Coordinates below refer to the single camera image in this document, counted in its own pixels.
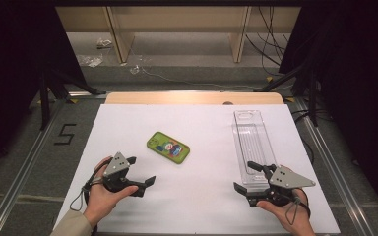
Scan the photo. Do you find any clear plastic tray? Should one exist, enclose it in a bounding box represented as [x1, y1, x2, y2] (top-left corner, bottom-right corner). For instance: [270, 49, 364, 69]
[231, 109, 279, 194]

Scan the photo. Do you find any person's right hand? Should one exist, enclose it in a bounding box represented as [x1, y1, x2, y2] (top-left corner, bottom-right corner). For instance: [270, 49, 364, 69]
[256, 189, 316, 236]

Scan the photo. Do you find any black metal stand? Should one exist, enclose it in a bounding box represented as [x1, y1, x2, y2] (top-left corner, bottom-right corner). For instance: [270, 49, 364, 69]
[254, 62, 320, 128]
[37, 65, 107, 131]

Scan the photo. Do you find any person's left hand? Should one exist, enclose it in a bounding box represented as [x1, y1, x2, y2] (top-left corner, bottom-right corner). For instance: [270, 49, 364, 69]
[84, 156, 139, 227]

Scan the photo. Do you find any aluminium floor rail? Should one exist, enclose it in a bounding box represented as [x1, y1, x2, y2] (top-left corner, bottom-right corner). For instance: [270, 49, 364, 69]
[294, 97, 378, 236]
[0, 97, 67, 236]

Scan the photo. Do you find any black curtain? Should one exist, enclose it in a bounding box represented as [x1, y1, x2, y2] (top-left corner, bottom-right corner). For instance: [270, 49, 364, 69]
[279, 0, 378, 210]
[0, 0, 87, 175]

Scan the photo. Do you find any white board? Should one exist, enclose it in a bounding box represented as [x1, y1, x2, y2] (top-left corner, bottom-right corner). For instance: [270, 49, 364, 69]
[53, 103, 342, 235]

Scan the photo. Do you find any flat clear plastic wrapper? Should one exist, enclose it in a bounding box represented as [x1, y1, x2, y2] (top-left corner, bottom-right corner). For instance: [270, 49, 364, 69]
[77, 53, 104, 69]

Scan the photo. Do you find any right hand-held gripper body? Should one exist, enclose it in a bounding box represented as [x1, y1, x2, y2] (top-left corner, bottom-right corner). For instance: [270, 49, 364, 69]
[264, 165, 316, 207]

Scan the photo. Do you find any black wrist strap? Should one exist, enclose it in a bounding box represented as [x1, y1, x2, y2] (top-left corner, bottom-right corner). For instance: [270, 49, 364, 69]
[284, 188, 311, 226]
[69, 176, 104, 212]

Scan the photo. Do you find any light wooden shelf unit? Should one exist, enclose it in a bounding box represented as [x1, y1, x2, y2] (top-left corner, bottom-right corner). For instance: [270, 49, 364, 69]
[54, 6, 302, 64]

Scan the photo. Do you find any thin white cable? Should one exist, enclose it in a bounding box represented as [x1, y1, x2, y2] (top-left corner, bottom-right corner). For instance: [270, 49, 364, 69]
[140, 67, 258, 90]

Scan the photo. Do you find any bundle of black cables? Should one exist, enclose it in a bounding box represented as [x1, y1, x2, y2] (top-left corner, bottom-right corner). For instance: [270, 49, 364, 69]
[245, 6, 291, 77]

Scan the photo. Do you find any crumpled clear plastic wrapper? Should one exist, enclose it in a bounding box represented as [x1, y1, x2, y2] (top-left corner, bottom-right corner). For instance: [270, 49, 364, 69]
[95, 37, 113, 50]

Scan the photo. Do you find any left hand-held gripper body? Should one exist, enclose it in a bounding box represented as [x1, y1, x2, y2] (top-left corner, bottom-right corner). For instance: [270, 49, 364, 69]
[102, 151, 138, 194]

